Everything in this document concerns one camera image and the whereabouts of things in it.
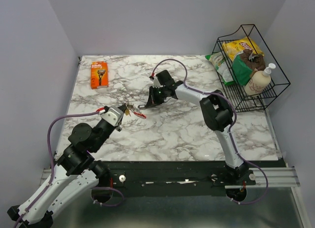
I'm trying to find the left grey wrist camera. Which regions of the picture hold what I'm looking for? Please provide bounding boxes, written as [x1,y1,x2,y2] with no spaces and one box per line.
[100,107,124,127]

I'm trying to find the yellow chips bag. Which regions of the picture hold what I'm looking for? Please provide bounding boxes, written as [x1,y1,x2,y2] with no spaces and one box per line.
[222,37,264,61]

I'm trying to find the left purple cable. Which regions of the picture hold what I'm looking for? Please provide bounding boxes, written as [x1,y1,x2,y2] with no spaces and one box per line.
[14,108,106,226]

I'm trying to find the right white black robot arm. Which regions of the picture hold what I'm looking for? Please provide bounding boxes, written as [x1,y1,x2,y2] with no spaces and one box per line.
[145,70,249,185]

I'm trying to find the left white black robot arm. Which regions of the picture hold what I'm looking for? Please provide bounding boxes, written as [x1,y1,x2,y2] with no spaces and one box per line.
[7,104,127,228]

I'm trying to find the red white keyring carabiner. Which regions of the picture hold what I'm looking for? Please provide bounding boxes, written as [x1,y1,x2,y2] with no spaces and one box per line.
[126,103,147,119]

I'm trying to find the purple cable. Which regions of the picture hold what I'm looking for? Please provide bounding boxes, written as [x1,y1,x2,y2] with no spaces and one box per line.
[151,59,269,205]
[14,108,106,226]

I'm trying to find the cream lotion pump bottle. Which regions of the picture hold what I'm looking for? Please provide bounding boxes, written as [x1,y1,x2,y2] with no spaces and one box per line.
[244,63,276,96]

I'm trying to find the green white snack bag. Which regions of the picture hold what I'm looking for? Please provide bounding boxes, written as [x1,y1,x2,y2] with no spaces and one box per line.
[205,52,234,85]

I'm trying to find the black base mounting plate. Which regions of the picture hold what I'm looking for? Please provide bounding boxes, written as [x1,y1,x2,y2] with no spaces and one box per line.
[92,160,286,202]

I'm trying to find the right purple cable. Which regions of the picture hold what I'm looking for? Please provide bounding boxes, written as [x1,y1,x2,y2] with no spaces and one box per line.
[151,59,269,205]

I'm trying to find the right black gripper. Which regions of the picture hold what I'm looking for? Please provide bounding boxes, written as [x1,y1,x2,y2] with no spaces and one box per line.
[145,86,167,109]

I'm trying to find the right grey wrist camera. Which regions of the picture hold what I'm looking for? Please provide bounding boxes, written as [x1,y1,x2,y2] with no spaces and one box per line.
[149,76,162,88]

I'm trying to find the aluminium rail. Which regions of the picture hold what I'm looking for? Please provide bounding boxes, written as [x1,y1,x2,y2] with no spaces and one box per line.
[225,167,300,189]

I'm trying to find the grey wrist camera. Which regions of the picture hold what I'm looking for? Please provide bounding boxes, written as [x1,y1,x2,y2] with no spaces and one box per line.
[100,107,124,127]
[149,76,162,88]

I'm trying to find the orange razor box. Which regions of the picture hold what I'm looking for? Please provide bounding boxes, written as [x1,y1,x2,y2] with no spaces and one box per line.
[90,61,109,89]

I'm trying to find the brown crumpled cloth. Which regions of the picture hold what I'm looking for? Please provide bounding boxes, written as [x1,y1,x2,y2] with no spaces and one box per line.
[239,49,266,70]

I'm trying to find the black wire basket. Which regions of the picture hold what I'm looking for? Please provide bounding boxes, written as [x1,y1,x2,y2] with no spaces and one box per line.
[211,24,291,112]

